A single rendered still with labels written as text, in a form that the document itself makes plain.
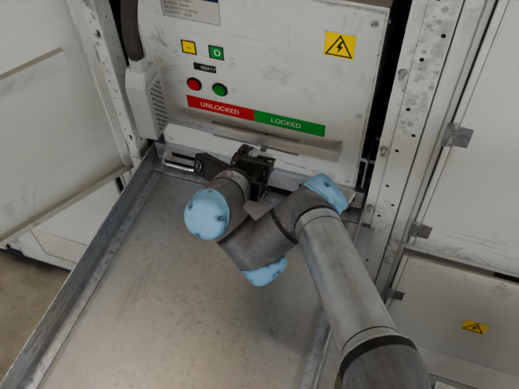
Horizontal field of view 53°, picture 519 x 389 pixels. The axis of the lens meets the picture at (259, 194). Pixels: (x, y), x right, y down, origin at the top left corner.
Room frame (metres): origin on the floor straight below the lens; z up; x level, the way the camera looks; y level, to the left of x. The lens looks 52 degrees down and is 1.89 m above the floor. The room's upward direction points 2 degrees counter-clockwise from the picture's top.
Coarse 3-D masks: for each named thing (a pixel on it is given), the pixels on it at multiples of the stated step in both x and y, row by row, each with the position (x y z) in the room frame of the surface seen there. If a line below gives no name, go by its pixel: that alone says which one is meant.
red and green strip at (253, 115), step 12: (192, 96) 0.89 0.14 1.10; (204, 108) 0.88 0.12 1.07; (216, 108) 0.87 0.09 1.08; (228, 108) 0.86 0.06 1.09; (240, 108) 0.85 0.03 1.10; (252, 120) 0.84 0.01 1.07; (264, 120) 0.83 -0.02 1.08; (276, 120) 0.82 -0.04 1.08; (288, 120) 0.81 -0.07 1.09; (300, 120) 0.80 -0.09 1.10; (312, 132) 0.79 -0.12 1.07; (324, 132) 0.78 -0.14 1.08
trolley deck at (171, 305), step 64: (192, 192) 0.82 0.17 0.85; (128, 256) 0.64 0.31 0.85; (192, 256) 0.63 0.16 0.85; (128, 320) 0.48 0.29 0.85; (192, 320) 0.47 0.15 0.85; (256, 320) 0.47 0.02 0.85; (64, 384) 0.35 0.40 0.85; (128, 384) 0.34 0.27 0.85; (192, 384) 0.34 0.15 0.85; (256, 384) 0.33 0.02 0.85; (320, 384) 0.33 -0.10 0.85
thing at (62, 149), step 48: (0, 0) 0.85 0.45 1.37; (48, 0) 0.91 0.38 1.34; (0, 48) 0.83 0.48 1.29; (48, 48) 0.88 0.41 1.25; (96, 48) 0.91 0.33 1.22; (0, 96) 0.79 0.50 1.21; (48, 96) 0.86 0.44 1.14; (96, 96) 0.92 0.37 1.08; (0, 144) 0.78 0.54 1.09; (48, 144) 0.83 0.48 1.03; (96, 144) 0.90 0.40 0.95; (0, 192) 0.74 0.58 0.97; (48, 192) 0.80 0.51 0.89; (0, 240) 0.70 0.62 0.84
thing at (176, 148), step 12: (156, 144) 0.92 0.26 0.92; (168, 144) 0.91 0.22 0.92; (180, 144) 0.91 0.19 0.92; (180, 156) 0.90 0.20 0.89; (192, 156) 0.89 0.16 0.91; (216, 156) 0.87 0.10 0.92; (276, 168) 0.82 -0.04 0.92; (276, 180) 0.81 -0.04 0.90; (288, 180) 0.80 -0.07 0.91; (300, 180) 0.79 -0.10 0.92; (360, 180) 0.77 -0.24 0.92; (360, 192) 0.74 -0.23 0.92; (360, 204) 0.73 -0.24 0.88
